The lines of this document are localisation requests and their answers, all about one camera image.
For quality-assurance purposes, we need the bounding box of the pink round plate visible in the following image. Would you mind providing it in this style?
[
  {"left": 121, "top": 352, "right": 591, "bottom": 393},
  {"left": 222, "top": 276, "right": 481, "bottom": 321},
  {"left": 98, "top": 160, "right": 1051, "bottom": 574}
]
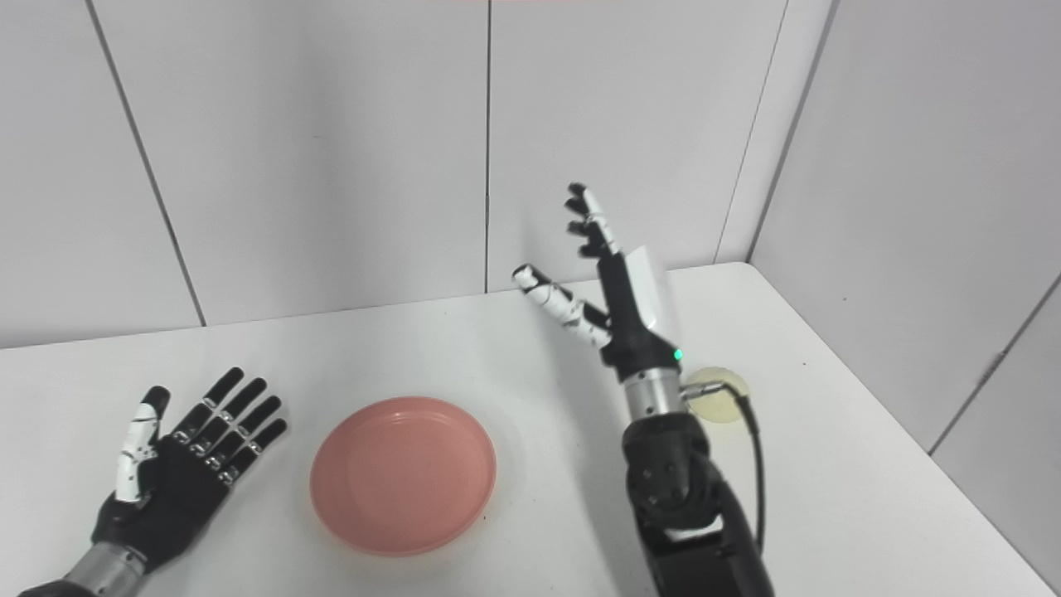
[{"left": 309, "top": 396, "right": 498, "bottom": 557}]

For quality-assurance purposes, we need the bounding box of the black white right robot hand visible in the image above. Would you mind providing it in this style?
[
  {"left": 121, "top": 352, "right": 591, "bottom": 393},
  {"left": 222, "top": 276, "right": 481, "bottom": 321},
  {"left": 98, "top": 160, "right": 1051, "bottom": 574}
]
[{"left": 511, "top": 182, "right": 685, "bottom": 384}]

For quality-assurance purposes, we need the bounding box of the cream steamed bun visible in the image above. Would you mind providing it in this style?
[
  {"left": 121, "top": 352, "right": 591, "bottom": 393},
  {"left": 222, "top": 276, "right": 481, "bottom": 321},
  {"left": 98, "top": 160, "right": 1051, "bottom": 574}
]
[{"left": 684, "top": 366, "right": 753, "bottom": 426}]

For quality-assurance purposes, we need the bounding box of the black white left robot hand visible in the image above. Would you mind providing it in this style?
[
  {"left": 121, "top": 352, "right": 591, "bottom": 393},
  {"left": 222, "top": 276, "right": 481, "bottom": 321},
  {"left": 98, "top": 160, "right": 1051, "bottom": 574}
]
[{"left": 91, "top": 366, "right": 289, "bottom": 575}]

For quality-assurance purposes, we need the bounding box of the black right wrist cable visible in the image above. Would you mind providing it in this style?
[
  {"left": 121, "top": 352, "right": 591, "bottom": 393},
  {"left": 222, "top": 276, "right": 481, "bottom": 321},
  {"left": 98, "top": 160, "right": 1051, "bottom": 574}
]
[{"left": 681, "top": 380, "right": 768, "bottom": 556}]

